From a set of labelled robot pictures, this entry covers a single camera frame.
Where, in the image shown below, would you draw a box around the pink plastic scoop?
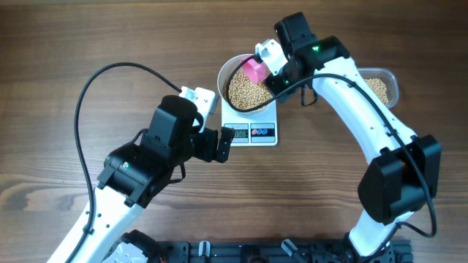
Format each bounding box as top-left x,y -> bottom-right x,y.
242,58 -> 270,83

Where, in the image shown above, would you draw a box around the white bowl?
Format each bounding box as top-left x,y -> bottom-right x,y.
217,54 -> 274,113

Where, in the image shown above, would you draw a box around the soybeans in container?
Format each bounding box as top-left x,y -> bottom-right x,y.
365,78 -> 389,104

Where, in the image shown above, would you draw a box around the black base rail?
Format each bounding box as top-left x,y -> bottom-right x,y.
105,229 -> 414,263

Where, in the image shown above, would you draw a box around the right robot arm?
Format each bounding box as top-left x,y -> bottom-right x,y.
255,12 -> 441,262

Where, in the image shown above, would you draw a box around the soybeans in bowl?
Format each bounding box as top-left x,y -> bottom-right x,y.
222,70 -> 273,110

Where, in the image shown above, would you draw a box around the black cable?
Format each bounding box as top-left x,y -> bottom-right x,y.
64,61 -> 183,263
224,53 -> 438,263

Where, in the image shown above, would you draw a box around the right black cable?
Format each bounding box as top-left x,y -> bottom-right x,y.
224,53 -> 438,263

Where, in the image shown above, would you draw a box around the clear plastic container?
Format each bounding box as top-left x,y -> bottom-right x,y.
358,68 -> 399,108

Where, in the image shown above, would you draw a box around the left black cable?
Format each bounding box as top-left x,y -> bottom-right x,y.
64,61 -> 183,263

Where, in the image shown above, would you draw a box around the white digital kitchen scale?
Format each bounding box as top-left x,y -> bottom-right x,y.
222,100 -> 278,147

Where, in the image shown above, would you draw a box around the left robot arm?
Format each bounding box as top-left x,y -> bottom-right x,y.
49,95 -> 235,262

